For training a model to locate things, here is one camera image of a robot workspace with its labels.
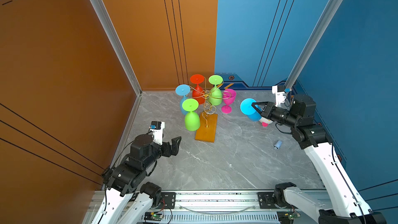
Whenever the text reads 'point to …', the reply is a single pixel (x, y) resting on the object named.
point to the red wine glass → (198, 93)
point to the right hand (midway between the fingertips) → (250, 105)
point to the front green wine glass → (192, 119)
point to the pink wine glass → (229, 97)
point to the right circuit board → (286, 217)
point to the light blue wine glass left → (183, 90)
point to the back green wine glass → (215, 95)
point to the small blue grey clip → (278, 144)
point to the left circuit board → (153, 215)
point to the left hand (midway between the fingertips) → (172, 135)
